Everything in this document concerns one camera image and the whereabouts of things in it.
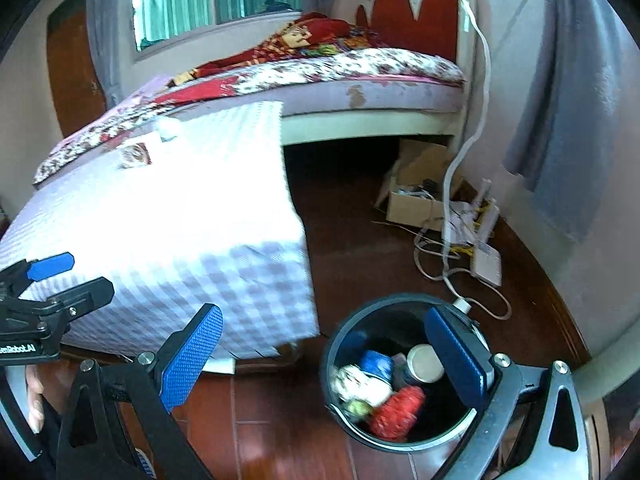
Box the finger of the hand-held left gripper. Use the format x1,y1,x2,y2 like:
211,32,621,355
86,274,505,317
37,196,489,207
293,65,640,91
44,276,116,320
0,252,76,302

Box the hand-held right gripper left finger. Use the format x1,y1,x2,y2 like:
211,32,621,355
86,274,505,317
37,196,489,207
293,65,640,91
55,302,224,480

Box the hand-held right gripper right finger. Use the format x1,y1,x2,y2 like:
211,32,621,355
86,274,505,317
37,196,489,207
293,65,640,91
424,305,597,480

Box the blue plastic packet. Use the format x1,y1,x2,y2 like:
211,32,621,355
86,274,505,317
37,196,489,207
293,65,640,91
357,350,397,382

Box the white wrapper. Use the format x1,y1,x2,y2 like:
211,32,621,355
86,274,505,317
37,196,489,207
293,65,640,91
331,365,394,409

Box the black trash bin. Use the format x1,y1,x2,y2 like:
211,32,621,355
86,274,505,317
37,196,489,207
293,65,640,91
324,296,493,453

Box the person's left hand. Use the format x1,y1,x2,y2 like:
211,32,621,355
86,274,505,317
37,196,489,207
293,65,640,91
25,365,48,433

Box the checked cloth covered table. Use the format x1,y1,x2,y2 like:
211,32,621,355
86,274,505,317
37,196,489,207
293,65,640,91
0,101,321,361

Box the small printed packet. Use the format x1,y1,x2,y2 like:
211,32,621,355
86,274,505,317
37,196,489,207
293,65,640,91
119,142,152,169

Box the white upright router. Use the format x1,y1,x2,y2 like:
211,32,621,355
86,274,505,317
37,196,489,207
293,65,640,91
467,179,501,246

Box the cardboard box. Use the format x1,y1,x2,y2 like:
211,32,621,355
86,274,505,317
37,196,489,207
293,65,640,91
375,139,463,229

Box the white tissue on table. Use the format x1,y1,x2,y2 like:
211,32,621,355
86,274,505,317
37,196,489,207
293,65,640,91
152,117,184,144

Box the wooden door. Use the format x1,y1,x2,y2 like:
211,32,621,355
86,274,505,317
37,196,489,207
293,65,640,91
46,0,108,138

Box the pink blanket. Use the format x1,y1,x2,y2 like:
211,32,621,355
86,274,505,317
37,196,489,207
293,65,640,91
105,74,174,121

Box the window with green curtain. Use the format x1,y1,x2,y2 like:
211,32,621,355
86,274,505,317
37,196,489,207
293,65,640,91
130,0,306,53

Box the bed with floral sheet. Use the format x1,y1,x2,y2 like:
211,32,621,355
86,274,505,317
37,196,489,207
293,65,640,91
32,47,468,188

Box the red and white headboard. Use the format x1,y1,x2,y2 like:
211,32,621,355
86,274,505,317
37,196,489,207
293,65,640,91
355,0,478,76

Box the red printed blanket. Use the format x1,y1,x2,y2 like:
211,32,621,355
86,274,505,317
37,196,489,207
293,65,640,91
172,12,386,86

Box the tangled white floor cables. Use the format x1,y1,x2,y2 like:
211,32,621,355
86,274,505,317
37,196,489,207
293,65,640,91
412,220,513,322

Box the white hanging cable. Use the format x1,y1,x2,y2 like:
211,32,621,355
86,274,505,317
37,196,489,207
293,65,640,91
440,0,494,261

